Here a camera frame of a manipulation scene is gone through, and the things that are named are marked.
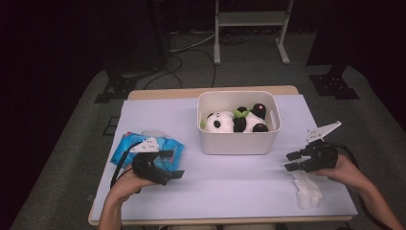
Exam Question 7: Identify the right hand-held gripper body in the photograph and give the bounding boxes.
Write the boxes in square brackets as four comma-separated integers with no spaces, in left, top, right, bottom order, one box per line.
[303,120,343,174]

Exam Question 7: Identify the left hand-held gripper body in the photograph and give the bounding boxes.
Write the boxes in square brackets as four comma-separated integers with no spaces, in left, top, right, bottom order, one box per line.
[129,136,172,187]

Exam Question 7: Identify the blue wet wipe pack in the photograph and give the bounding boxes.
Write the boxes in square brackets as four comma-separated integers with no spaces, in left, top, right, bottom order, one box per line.
[109,128,186,177]

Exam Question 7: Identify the white wet wipe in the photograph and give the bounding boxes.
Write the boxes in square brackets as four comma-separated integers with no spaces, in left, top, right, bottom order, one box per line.
[291,170,325,211]

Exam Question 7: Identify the white plastic storage box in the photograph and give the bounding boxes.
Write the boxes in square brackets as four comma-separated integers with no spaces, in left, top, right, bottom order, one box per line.
[196,90,282,156]

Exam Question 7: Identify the panda plush toy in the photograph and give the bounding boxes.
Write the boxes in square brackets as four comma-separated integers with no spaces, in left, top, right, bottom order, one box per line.
[199,103,270,134]

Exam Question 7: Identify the person's left hand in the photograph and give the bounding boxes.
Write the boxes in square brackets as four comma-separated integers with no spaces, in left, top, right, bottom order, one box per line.
[109,163,158,206]

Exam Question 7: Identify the person's right hand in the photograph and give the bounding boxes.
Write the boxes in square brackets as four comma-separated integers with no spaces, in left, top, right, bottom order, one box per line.
[310,153,361,196]

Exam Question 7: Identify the black square floor plate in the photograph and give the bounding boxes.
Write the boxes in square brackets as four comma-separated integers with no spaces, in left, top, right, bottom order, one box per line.
[102,116,121,137]

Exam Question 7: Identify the wooden table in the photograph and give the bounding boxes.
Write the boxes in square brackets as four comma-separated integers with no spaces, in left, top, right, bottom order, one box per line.
[87,84,353,227]

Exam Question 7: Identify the black stand base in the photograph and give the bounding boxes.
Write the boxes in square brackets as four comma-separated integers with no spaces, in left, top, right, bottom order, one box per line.
[94,70,138,104]
[308,65,360,101]

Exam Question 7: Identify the white metal stand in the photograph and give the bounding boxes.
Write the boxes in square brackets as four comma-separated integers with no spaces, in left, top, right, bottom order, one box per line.
[213,0,295,66]

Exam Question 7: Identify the right hand-held gripper cable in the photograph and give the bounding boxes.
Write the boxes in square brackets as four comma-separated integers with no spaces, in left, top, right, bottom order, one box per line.
[325,142,395,230]

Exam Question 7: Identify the hand-held gripper cable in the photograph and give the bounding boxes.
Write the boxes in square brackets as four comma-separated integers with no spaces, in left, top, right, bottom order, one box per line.
[109,141,145,195]
[325,142,395,230]

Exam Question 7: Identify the left hand-held gripper cable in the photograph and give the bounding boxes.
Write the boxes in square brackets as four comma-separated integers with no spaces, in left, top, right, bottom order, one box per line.
[109,141,145,195]

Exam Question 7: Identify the black floor cable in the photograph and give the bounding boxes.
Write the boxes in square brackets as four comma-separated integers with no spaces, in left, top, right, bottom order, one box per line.
[143,49,218,90]

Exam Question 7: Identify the grey floor cable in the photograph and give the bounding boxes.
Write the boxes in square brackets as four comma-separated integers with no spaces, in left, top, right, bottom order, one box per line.
[169,30,218,54]

